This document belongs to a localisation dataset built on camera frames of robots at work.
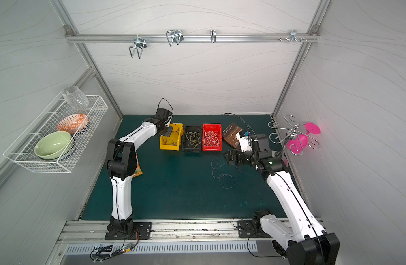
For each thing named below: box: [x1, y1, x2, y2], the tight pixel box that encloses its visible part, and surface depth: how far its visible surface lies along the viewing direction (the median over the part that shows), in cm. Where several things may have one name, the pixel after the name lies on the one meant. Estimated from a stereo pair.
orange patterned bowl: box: [56, 113, 90, 135], surface depth 72 cm
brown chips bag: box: [222, 122, 245, 149], surface depth 110 cm
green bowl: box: [34, 130, 72, 160], surface depth 63 cm
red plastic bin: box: [202, 123, 223, 152], surface depth 106 cm
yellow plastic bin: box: [159, 123, 184, 151], surface depth 106 cm
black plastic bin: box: [182, 125, 202, 153], surface depth 106 cm
